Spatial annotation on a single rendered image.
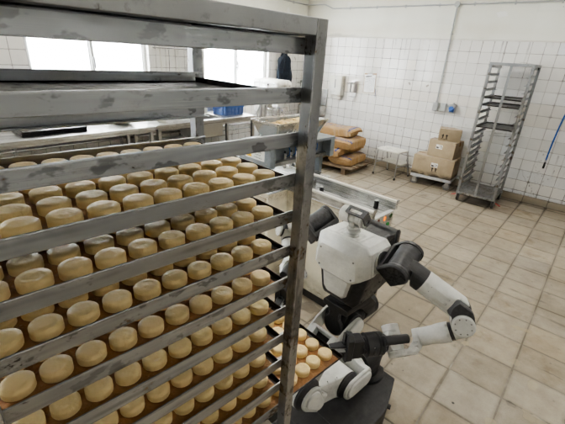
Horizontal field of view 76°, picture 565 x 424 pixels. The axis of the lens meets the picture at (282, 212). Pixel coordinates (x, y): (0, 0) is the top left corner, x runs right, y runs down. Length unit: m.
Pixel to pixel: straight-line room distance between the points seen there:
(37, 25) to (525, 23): 5.94
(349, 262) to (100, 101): 1.09
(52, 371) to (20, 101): 0.45
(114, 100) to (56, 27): 0.10
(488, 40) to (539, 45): 0.62
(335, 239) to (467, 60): 5.09
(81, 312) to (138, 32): 0.46
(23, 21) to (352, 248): 1.19
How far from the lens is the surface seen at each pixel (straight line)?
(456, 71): 6.33
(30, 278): 0.68
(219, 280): 0.78
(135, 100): 0.58
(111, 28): 0.57
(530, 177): 6.23
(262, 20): 0.66
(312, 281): 2.82
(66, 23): 0.56
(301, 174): 0.79
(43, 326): 0.72
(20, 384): 0.78
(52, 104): 0.56
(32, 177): 0.57
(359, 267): 1.42
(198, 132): 1.14
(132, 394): 0.83
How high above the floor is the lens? 1.75
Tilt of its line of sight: 23 degrees down
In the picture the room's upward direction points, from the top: 4 degrees clockwise
